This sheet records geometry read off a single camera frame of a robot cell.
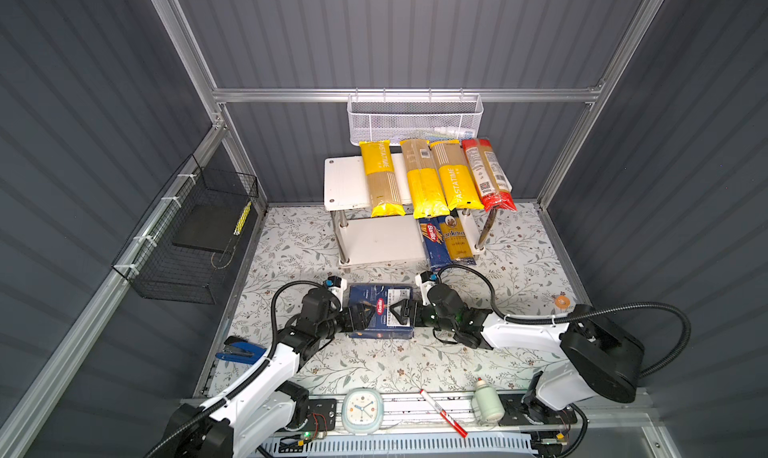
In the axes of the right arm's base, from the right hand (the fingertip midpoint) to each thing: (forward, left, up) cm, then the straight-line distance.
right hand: (401, 312), depth 83 cm
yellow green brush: (+17, +42, +21) cm, 50 cm away
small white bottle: (-23, -20, -1) cm, 31 cm away
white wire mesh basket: (+81, -6, +14) cm, 82 cm away
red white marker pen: (-26, -13, -7) cm, 30 cm away
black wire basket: (+7, +54, +22) cm, 58 cm away
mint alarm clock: (-23, +10, -5) cm, 26 cm away
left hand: (0, +10, 0) cm, 10 cm away
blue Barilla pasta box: (-3, +4, -1) cm, 5 cm away
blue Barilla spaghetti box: (+23, -11, +2) cm, 26 cm away
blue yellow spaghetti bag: (+22, -19, +1) cm, 29 cm away
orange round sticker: (+7, -51, -9) cm, 53 cm away
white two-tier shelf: (+28, +4, -3) cm, 28 cm away
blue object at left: (-8, +47, -7) cm, 48 cm away
